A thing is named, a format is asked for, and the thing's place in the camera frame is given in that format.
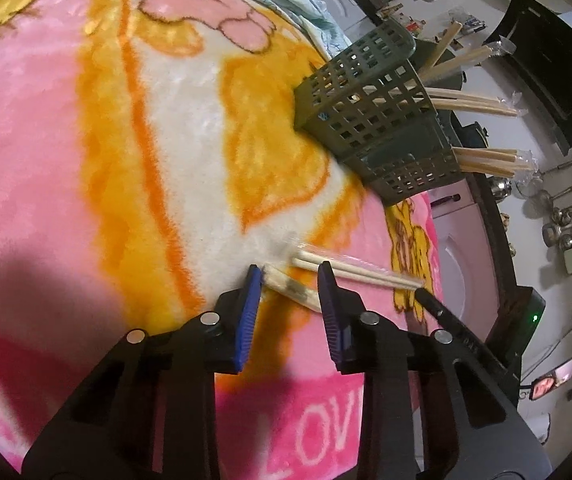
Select wooden chopsticks pair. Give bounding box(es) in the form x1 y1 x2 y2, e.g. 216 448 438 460
426 88 528 117
290 250 423 289
453 148 536 178
262 264 322 313
418 21 516 84

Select hanging steel ladle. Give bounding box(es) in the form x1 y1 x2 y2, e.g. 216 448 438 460
536 185 572 212

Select steel canister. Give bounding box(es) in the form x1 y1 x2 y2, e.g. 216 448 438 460
487 176 513 203

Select dark green utensil basket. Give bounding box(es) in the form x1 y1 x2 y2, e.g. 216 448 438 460
295 21 464 206

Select pink cartoon blanket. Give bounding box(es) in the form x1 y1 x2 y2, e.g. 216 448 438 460
0 0 442 469

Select black range hood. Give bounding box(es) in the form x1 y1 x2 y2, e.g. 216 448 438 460
487 0 572 154

